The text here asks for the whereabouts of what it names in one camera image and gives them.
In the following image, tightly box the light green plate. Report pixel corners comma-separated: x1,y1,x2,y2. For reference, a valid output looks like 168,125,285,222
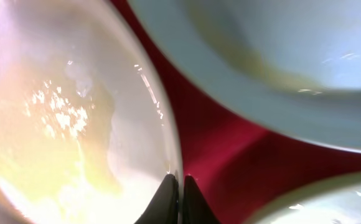
244,172,361,224

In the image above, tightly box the red plastic tray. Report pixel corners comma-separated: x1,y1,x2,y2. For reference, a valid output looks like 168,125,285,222
113,0,361,223

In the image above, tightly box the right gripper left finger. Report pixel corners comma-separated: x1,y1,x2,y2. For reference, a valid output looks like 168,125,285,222
135,174,179,224

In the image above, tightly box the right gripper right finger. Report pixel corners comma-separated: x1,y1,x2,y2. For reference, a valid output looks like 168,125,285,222
182,175,220,224

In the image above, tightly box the white plate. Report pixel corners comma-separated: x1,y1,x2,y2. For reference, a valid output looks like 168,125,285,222
0,0,183,223

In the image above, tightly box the light blue plate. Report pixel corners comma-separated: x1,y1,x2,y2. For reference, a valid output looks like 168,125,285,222
129,0,361,153

